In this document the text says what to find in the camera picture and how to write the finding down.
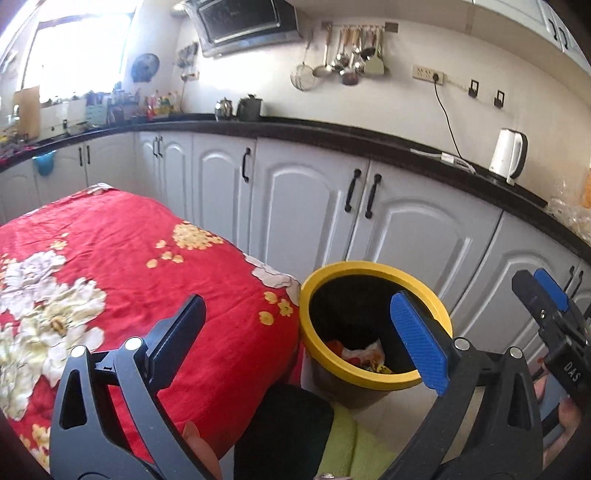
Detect red floral tablecloth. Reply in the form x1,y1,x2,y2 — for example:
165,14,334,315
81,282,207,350
1,186,300,468

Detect blue round wall fan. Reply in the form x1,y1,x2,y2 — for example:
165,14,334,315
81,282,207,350
130,53,160,83

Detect condiment bottles group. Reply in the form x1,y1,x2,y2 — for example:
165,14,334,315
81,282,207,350
140,91,182,119

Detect white electric kettle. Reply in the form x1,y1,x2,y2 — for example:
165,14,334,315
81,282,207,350
489,128,529,185

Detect blue bag on cabinet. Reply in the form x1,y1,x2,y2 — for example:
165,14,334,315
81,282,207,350
33,150,56,177

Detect wire mesh skimmer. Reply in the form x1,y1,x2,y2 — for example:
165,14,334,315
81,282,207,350
290,30,317,92

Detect white lower kitchen cabinets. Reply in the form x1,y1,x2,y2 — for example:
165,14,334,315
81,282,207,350
1,131,590,356

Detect dark metal pot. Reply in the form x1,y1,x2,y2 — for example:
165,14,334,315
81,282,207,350
236,94,263,122

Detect hanging utensil rack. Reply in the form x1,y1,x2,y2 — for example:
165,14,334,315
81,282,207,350
311,21,399,86

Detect green garment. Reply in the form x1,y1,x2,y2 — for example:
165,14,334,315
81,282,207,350
317,402,398,479

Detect person's left hand thumb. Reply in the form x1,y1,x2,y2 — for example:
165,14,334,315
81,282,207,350
182,421,222,480

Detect person's right hand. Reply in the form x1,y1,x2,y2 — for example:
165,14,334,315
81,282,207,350
543,398,582,469

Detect black power cable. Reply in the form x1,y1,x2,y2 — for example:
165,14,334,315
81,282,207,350
433,78,463,160

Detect yellow rimmed trash bin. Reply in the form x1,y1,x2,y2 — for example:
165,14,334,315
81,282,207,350
300,261,453,410

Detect white upper cabinet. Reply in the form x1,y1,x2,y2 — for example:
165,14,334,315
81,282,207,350
471,0,590,74

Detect black range hood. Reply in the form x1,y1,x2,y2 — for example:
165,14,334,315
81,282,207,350
181,0,301,58

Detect black countertop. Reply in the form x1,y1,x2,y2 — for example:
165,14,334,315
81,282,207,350
1,114,590,262

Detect wall power socket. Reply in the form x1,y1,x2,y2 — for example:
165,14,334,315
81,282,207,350
412,65,445,85

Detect snack wrapper pile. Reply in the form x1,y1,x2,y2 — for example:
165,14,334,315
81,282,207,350
327,340,393,374

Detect steel kettle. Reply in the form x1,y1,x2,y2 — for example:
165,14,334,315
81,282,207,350
214,98,233,121

